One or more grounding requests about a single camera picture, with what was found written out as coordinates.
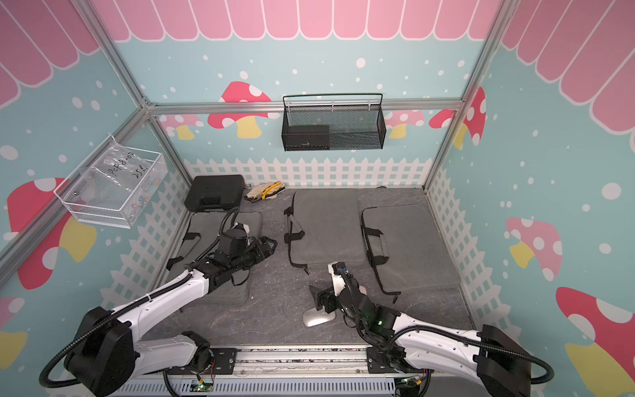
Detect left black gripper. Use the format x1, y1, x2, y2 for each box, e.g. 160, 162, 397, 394
231, 236, 279, 273

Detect grey laptop bag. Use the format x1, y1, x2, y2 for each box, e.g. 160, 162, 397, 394
284, 190, 366, 272
166, 212, 251, 309
361, 204, 460, 299

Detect silver computer mouse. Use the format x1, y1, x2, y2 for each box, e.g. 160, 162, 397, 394
303, 308, 337, 328

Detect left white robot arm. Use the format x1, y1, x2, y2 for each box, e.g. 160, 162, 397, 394
38, 207, 278, 396

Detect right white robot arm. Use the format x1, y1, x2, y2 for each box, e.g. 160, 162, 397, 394
306, 261, 555, 396

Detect black plastic tool case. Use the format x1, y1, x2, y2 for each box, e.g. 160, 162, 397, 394
185, 175, 246, 213

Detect yellow black pliers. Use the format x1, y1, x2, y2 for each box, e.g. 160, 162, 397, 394
262, 182, 285, 199

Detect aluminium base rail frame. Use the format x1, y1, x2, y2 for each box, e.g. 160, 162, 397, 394
86, 317, 517, 397

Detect white wire basket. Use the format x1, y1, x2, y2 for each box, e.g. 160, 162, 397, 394
53, 135, 169, 229

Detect black wire mesh basket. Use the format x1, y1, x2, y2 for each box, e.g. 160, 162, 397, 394
281, 93, 387, 152

